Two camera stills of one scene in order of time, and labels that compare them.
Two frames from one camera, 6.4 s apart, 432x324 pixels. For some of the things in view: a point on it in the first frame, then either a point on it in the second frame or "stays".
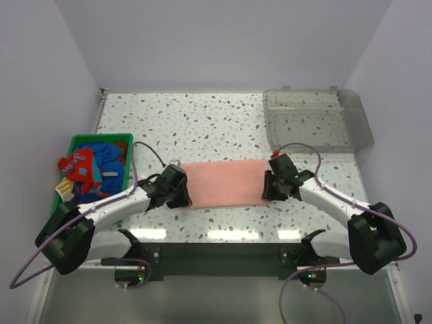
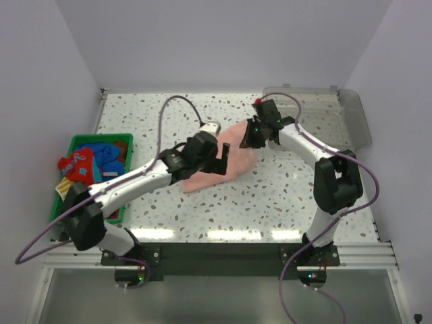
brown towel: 123,148 stays
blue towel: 108,174 stays
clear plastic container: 316,120 stays
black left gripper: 183,199 → 219,167
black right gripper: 268,192 → 249,141
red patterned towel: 79,167 stays
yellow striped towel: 65,188 stays
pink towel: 224,183 → 241,160
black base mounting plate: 156,260 stays
